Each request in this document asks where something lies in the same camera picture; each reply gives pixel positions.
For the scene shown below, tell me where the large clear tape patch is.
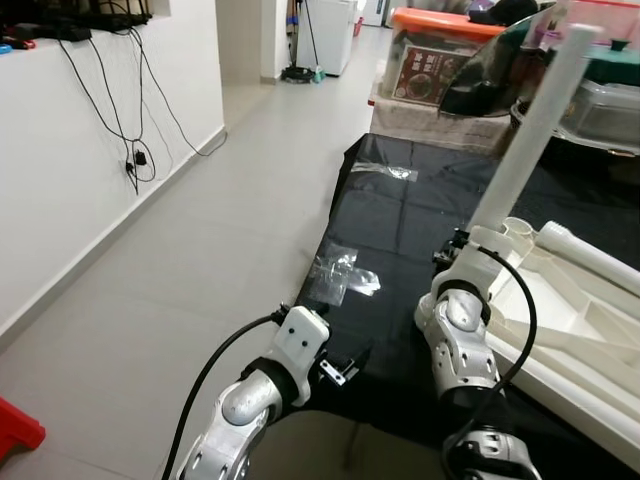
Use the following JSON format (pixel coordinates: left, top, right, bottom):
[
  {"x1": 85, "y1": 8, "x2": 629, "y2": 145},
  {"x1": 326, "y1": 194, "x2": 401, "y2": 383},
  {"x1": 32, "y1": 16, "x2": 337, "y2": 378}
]
[{"x1": 305, "y1": 243, "x2": 383, "y2": 309}]

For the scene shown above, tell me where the pink box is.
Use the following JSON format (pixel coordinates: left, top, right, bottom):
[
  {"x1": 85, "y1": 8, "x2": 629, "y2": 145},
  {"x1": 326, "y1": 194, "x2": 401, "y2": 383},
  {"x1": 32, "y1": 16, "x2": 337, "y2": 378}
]
[{"x1": 555, "y1": 0, "x2": 640, "y2": 31}]

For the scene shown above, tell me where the cream plastic ribbed table top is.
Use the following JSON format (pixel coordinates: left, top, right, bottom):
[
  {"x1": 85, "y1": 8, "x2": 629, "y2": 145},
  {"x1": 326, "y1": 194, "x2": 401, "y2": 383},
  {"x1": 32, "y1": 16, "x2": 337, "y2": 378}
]
[{"x1": 478, "y1": 215, "x2": 640, "y2": 473}]

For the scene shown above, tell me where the long thin wall cable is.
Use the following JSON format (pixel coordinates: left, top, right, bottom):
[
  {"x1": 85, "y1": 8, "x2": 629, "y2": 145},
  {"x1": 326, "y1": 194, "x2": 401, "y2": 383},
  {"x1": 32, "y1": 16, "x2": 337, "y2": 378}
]
[{"x1": 125, "y1": 25, "x2": 229, "y2": 159}]

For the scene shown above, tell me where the black floor device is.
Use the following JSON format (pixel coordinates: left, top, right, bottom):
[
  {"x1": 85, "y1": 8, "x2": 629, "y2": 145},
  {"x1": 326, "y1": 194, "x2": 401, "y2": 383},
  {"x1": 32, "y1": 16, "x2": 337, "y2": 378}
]
[{"x1": 283, "y1": 62, "x2": 327, "y2": 84}]

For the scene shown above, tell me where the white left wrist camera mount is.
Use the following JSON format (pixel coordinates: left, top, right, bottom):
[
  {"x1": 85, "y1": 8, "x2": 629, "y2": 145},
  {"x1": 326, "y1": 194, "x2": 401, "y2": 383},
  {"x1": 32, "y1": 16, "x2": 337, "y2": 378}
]
[{"x1": 262, "y1": 305, "x2": 333, "y2": 393}]

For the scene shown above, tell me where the small clear tape strip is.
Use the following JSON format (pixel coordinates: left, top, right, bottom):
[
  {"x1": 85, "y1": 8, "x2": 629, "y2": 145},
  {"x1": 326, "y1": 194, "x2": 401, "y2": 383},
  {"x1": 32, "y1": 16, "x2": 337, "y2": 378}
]
[{"x1": 352, "y1": 160, "x2": 419, "y2": 183}]

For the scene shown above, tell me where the patterned cloth covered bench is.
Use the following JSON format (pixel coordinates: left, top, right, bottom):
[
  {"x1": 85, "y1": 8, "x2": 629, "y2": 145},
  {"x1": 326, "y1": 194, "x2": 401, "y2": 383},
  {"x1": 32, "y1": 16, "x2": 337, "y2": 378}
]
[{"x1": 368, "y1": 80, "x2": 640, "y2": 159}]

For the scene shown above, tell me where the shiny black curved pan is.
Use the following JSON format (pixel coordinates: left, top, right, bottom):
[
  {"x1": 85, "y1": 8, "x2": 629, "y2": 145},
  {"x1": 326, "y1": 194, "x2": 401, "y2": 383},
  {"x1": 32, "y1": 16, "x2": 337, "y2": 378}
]
[{"x1": 440, "y1": 5, "x2": 561, "y2": 118}]

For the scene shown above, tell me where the white appliance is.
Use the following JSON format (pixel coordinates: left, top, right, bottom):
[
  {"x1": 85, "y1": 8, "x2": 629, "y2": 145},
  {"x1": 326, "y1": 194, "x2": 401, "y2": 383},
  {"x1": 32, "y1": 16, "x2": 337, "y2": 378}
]
[{"x1": 297, "y1": 0, "x2": 358, "y2": 78}]

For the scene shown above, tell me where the orange lid storage box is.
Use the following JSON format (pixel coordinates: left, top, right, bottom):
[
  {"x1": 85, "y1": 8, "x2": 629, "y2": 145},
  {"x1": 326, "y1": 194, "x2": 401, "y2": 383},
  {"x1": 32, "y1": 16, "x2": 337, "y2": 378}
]
[{"x1": 385, "y1": 7, "x2": 513, "y2": 106}]

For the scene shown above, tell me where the red plastic stool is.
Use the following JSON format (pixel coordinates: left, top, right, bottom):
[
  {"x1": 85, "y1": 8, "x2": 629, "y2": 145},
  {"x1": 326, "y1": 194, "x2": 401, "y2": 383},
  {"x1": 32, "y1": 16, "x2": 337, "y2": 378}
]
[{"x1": 0, "y1": 396, "x2": 47, "y2": 463}]

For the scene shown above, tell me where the looped black wall cable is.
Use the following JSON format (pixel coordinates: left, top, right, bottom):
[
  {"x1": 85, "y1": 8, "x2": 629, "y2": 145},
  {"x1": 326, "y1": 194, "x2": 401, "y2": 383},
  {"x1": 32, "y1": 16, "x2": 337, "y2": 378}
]
[{"x1": 55, "y1": 25, "x2": 161, "y2": 196}]

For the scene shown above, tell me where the green pot lid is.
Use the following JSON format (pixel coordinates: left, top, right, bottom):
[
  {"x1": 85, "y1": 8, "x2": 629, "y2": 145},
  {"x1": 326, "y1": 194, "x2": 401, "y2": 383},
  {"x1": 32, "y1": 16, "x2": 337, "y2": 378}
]
[{"x1": 585, "y1": 40, "x2": 640, "y2": 88}]

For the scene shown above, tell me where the clear plastic container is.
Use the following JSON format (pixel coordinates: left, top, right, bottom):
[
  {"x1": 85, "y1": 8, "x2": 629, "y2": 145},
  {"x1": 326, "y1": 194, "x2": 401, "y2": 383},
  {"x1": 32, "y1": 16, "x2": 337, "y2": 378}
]
[{"x1": 558, "y1": 80, "x2": 640, "y2": 153}]

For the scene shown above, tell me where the black tablecloth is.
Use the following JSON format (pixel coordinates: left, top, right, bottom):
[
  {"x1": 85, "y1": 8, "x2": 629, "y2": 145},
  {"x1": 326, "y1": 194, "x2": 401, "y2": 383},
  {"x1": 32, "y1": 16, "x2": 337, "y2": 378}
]
[{"x1": 298, "y1": 130, "x2": 640, "y2": 480}]

